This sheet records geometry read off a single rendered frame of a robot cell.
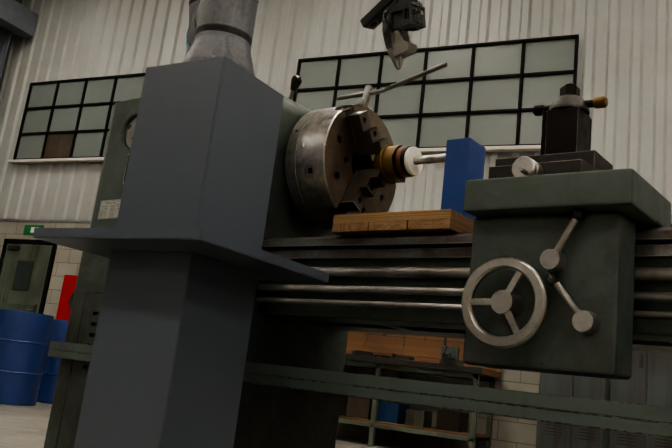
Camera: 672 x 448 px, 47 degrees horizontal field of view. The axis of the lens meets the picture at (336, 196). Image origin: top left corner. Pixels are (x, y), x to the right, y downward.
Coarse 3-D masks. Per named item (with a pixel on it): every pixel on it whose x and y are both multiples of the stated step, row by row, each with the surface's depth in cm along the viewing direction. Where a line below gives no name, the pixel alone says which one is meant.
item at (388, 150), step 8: (384, 152) 188; (392, 152) 186; (400, 152) 185; (376, 160) 190; (384, 160) 187; (392, 160) 186; (400, 160) 184; (384, 168) 187; (392, 168) 186; (400, 168) 185; (384, 176) 188; (392, 176) 187; (400, 176) 188; (408, 176) 187
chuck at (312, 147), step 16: (320, 112) 195; (336, 112) 190; (368, 112) 199; (304, 128) 191; (320, 128) 188; (336, 128) 188; (384, 128) 204; (304, 144) 188; (320, 144) 185; (336, 144) 188; (352, 144) 193; (304, 160) 187; (320, 160) 184; (336, 160) 187; (352, 160) 203; (304, 176) 187; (320, 176) 184; (336, 176) 188; (304, 192) 189; (320, 192) 186; (336, 192) 187; (384, 192) 203; (320, 208) 189; (368, 208) 197; (384, 208) 202
